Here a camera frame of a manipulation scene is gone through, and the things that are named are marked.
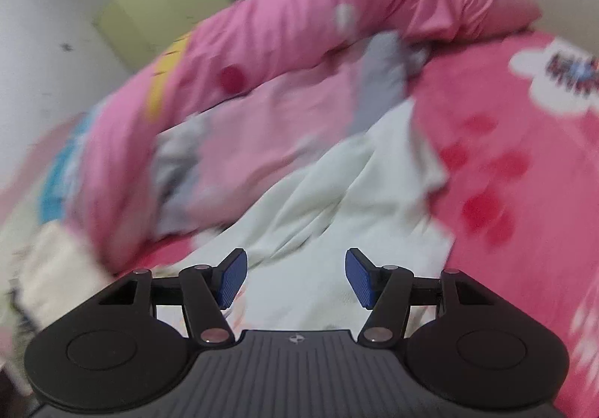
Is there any white sweatshirt orange bear outline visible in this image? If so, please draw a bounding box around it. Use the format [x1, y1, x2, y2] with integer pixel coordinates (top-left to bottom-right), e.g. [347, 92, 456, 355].
[154, 100, 457, 332]

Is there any pink patterned quilt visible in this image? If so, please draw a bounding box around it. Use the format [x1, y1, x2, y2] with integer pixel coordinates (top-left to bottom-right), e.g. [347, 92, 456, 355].
[37, 0, 544, 273]

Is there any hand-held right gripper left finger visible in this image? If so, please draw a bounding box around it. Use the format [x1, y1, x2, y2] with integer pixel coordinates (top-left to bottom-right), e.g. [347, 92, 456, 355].
[96, 248, 248, 347]

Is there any pale green cabinet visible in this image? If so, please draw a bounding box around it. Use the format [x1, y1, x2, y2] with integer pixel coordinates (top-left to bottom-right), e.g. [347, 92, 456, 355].
[91, 0, 239, 72]

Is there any cream knit cloth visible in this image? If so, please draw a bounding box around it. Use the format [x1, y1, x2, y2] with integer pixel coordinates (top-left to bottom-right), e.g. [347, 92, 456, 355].
[0, 221, 113, 320]

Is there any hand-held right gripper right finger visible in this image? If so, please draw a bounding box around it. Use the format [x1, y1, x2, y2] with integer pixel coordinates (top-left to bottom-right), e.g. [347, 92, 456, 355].
[345, 248, 495, 347]

